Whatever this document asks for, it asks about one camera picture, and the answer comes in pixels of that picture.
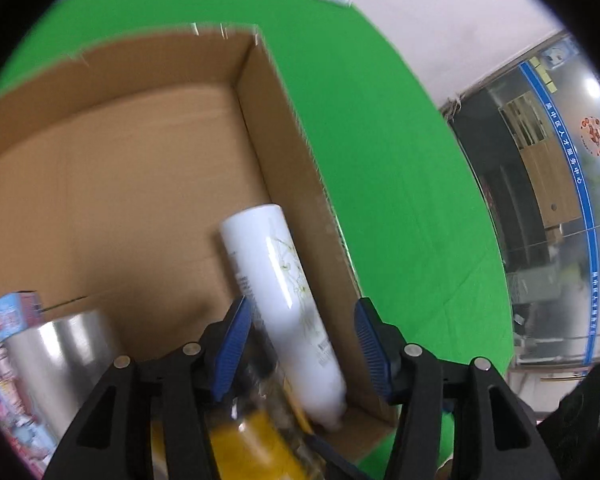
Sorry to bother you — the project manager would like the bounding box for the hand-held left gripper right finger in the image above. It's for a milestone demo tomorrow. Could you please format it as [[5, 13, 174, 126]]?
[[354, 297, 563, 480]]

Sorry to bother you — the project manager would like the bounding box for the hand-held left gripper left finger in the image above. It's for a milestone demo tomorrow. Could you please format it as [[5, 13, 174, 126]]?
[[42, 296, 253, 480]]

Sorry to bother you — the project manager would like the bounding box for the white plastic bottle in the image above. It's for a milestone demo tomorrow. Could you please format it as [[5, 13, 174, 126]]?
[[219, 204, 348, 431]]

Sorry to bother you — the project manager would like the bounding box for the yellow label glass jar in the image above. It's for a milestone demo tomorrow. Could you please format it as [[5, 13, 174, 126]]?
[[150, 330, 331, 480]]

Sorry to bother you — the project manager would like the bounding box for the silver metal can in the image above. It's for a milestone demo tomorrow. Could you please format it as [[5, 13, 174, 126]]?
[[2, 309, 131, 453]]

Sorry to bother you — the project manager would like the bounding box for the cardboard tray box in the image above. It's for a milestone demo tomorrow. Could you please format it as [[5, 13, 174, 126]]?
[[0, 22, 401, 466]]

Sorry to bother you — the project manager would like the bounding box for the colourful board game box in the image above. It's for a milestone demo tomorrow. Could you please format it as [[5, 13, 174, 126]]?
[[0, 290, 61, 476]]

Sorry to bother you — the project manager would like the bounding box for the glass door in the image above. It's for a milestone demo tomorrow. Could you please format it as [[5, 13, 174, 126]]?
[[440, 30, 600, 376]]

